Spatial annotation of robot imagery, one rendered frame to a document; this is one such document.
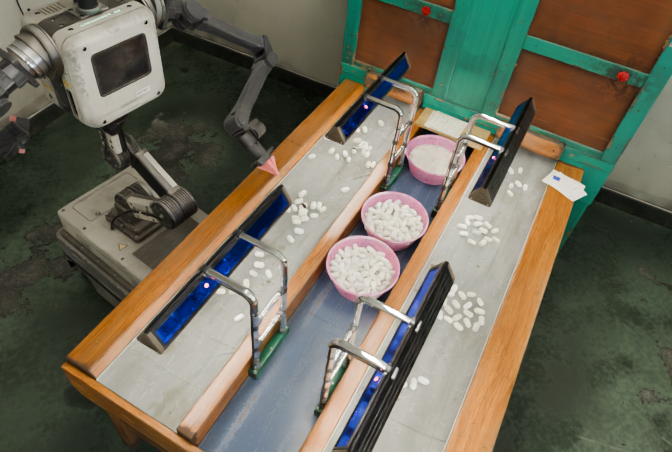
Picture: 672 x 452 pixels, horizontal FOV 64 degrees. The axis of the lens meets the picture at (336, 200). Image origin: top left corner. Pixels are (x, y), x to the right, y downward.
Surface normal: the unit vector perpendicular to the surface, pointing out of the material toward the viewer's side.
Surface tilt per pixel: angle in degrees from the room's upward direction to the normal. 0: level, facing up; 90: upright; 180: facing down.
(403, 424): 0
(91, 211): 0
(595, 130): 90
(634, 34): 90
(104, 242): 0
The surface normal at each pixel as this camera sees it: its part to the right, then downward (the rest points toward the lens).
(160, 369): 0.09, -0.69
